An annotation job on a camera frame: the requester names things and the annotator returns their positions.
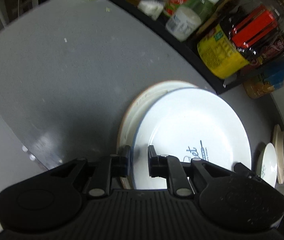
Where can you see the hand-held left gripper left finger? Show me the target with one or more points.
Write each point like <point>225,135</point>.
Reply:
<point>122,162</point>

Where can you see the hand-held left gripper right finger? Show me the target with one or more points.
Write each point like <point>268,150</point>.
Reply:
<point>154,165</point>

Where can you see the white plate patterned rim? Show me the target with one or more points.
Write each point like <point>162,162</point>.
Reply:
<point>134,115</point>

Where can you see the large white blue-print deep plate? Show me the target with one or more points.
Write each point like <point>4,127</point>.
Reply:
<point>194,125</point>

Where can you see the small white blue-print deep plate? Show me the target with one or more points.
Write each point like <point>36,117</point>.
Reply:
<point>269,162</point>

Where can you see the black shelf rack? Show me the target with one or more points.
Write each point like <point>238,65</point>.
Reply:
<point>181,47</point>

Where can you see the oil bottle with yellow label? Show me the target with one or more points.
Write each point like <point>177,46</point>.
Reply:
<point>219,52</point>

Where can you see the small white jar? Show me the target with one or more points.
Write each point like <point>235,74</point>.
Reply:
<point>183,23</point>

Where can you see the orange juice bottle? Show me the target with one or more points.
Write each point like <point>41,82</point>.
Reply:
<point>276,76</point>

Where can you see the small clear jar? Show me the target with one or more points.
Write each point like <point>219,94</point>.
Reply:
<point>152,2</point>

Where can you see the red drink can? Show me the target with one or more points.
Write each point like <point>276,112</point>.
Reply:
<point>275,48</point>

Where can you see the green jar with white lid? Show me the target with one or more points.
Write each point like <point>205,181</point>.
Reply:
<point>204,0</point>

